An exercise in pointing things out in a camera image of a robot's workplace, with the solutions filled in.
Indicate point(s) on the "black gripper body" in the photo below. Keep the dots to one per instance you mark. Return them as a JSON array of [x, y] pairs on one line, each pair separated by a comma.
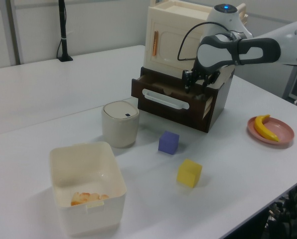
[[200, 73]]

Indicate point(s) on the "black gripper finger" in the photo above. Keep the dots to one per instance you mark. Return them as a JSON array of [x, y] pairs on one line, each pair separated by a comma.
[[208, 81], [188, 79]]

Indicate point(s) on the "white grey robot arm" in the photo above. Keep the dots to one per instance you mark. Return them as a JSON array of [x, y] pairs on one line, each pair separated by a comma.
[[213, 52]]

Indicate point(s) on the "open brown drawer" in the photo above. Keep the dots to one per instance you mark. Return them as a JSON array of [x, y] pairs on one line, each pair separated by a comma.
[[220, 102]]

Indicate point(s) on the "dark brown wooden drawer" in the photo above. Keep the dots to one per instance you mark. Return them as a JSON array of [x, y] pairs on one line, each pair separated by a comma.
[[163, 109]]

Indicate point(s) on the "cream toy cabinet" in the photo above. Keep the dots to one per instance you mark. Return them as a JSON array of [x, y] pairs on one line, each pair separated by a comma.
[[168, 25]]

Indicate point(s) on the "yellow toy banana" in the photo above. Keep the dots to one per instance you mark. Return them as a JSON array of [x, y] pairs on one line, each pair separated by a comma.
[[261, 129]]

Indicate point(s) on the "orange white toy food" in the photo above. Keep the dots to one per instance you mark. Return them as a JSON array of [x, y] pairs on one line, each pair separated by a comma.
[[85, 198]]

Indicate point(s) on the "purple cube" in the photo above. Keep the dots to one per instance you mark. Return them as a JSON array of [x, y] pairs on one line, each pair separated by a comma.
[[168, 143]]

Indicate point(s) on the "beige lidded trash can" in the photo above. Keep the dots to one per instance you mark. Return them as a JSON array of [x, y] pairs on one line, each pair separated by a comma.
[[119, 124]]

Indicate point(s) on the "pink plate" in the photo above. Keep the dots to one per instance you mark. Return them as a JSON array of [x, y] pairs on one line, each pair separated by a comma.
[[283, 132]]

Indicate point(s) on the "yellow cube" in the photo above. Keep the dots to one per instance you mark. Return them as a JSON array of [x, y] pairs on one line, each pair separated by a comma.
[[188, 174]]

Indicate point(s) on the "black pole stand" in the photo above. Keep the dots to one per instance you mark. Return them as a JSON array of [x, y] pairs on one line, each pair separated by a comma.
[[63, 30]]

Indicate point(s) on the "cream plastic bin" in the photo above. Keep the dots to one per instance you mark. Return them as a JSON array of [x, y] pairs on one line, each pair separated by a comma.
[[88, 219]]

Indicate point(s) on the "grey metal frame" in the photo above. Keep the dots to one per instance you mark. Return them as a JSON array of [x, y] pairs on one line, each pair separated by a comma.
[[294, 82]]

